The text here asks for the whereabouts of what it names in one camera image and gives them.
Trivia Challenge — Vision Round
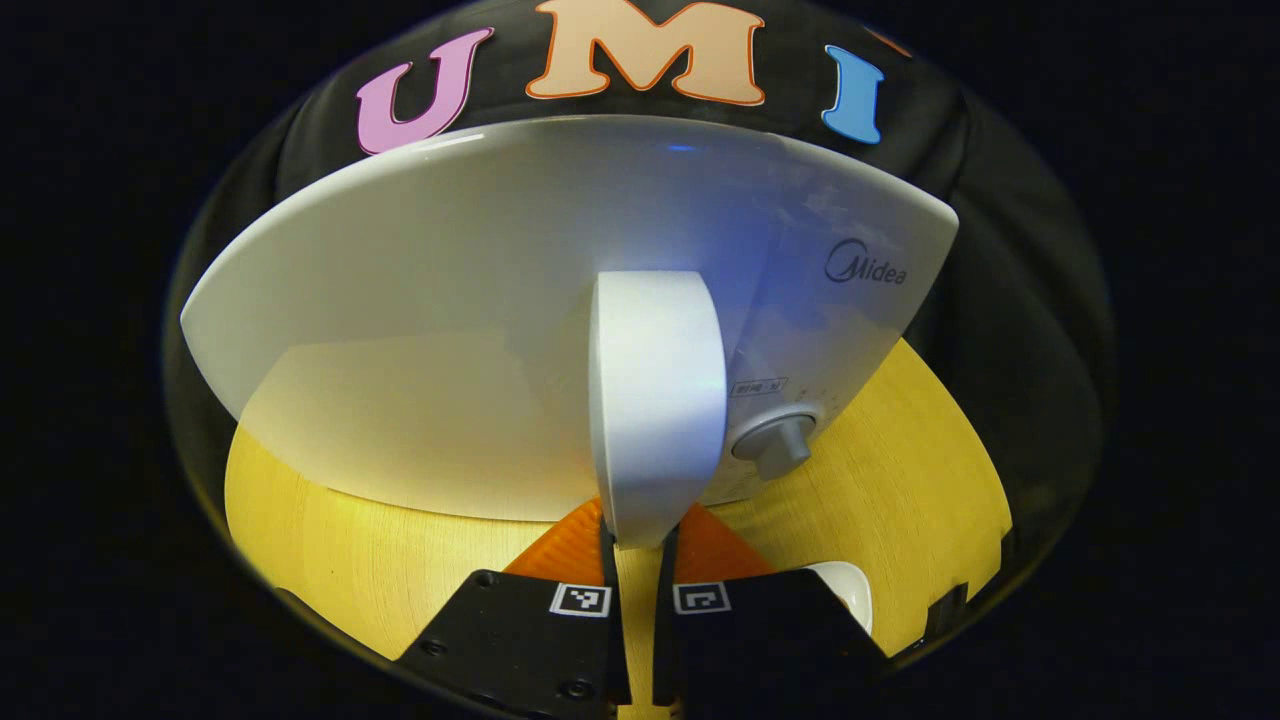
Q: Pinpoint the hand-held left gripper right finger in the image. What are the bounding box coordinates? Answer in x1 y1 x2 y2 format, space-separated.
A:
652 503 891 716

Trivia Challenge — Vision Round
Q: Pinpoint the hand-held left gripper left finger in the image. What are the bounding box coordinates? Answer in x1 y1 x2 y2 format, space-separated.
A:
393 497 633 720

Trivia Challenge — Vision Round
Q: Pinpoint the white microwave oven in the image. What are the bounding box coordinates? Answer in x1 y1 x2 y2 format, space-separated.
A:
180 113 959 549

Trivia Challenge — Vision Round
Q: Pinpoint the white square plate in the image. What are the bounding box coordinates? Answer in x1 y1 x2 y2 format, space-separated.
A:
800 561 874 637

